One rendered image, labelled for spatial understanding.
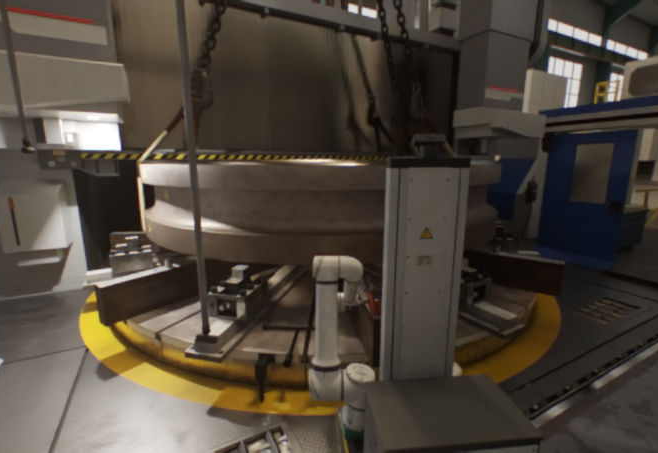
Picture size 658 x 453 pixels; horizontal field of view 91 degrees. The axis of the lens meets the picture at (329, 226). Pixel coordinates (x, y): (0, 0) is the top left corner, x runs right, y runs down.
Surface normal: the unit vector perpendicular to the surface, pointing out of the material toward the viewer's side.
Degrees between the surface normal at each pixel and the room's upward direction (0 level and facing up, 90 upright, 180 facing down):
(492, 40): 90
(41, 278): 90
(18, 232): 90
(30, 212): 90
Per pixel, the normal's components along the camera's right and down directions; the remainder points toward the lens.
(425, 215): 0.10, 0.19
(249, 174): -0.23, 0.19
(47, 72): 0.47, 0.17
